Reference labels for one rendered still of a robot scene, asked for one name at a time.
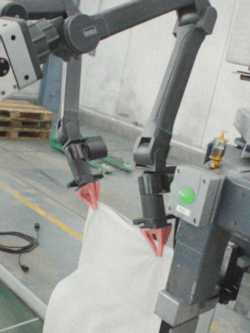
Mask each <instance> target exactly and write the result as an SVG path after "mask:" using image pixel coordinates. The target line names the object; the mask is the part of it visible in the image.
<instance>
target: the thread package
mask: <svg viewBox="0 0 250 333"><path fill-rule="evenodd" d="M225 60H226V61H227V62H231V63H234V64H237V65H240V66H246V67H249V69H248V71H250V0H241V1H239V7H238V11H237V14H236V19H235V22H234V27H233V30H232V33H231V37H230V39H229V42H228V46H227V52H226V55H225Z"/></svg>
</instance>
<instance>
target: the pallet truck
mask: <svg viewBox="0 0 250 333"><path fill-rule="evenodd" d="M57 124H58V123H56V126H55V131H53V133H52V136H51V143H52V146H54V147H56V148H58V149H60V150H62V151H64V150H63V149H62V146H61V144H60V143H59V142H58V141H57V138H56V132H57ZM102 159H103V160H105V161H109V162H110V163H113V164H114V165H117V166H119V168H123V169H124V170H125V171H130V172H133V171H134V170H135V171H136V169H135V168H134V166H133V165H131V164H129V163H128V162H126V161H123V160H121V159H118V158H116V157H114V156H112V155H109V154H108V156H107V157H105V158H102ZM88 163H89V164H91V165H94V166H96V167H98V169H99V170H102V172H103V173H107V172H108V173H111V172H115V169H114V168H113V167H112V166H111V165H109V164H107V163H105V162H103V161H101V160H99V159H97V160H93V161H88Z"/></svg>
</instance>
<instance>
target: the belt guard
mask: <svg viewBox="0 0 250 333"><path fill-rule="evenodd" d="M233 126H234V127H235V128H236V129H237V130H238V132H239V133H240V135H241V136H242V137H243V139H244V140H245V141H246V143H248V144H249V145H250V108H243V107H238V108H237V111H236V115H235V119H234V123H233Z"/></svg>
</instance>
